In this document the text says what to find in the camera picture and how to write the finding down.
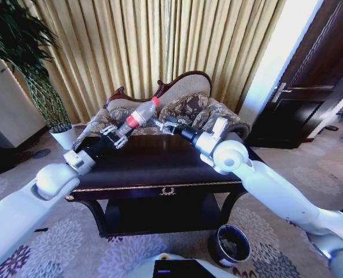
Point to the dark wooden table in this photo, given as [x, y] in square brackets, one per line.
[159, 165]

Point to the white cabinet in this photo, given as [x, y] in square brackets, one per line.
[12, 110]

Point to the carved floral upholstered sofa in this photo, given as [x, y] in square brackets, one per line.
[185, 87]

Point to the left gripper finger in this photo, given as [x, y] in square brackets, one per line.
[121, 142]
[107, 129]

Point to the small floral cushion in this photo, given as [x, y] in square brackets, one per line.
[207, 118]
[122, 114]

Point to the white robot front shell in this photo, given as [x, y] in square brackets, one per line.
[182, 267]

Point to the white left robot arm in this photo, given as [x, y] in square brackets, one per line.
[18, 202]

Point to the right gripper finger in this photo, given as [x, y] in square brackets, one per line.
[164, 126]
[172, 120]

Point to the gold pleated curtain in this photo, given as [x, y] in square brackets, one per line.
[145, 43]

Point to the dark round trash bin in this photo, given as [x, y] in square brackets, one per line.
[230, 246]

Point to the large floral cushion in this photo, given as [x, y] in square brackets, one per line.
[185, 107]

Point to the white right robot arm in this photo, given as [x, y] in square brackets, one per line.
[275, 188]

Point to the clear plastic bottle red label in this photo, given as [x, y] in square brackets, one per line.
[139, 114]

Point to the dark wooden door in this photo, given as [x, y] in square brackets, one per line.
[310, 87]

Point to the white plant pot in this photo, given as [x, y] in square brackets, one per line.
[63, 137]

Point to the green leafy plant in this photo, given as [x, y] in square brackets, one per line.
[20, 37]

